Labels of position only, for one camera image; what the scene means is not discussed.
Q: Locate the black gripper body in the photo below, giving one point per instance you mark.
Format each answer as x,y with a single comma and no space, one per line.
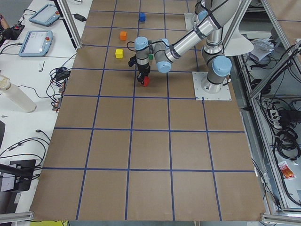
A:
144,69

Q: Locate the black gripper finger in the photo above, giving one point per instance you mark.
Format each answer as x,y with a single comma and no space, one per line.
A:
140,78

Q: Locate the red wooden block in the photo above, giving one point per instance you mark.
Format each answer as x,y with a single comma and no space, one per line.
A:
145,81

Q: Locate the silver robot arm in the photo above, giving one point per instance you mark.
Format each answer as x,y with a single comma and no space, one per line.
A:
217,14

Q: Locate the yellow wooden block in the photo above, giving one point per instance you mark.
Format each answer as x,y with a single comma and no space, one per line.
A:
119,53

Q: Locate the orange wooden block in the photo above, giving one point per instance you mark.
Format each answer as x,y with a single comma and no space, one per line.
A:
123,35

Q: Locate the blue wooden block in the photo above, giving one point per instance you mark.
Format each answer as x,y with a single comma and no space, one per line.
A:
142,17

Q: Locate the black power adapter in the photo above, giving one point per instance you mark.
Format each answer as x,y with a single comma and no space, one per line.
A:
79,17

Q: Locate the white chair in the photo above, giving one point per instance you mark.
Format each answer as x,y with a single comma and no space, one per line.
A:
238,45

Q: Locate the near blue teach pendant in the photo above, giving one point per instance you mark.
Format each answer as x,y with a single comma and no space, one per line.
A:
36,43

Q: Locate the blue teach pendant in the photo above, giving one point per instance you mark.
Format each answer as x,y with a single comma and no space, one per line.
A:
36,43
46,16

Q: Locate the far blue teach pendant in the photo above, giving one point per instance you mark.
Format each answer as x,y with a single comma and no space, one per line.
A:
46,16

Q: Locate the white cardboard tube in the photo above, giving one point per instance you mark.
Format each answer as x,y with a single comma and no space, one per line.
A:
17,96

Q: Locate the red snack packet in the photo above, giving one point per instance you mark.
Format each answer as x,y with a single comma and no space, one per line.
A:
286,171

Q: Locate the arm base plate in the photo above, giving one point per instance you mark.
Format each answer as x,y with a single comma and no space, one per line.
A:
204,90
190,20

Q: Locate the aluminium frame post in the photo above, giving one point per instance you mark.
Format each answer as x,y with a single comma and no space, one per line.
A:
65,14

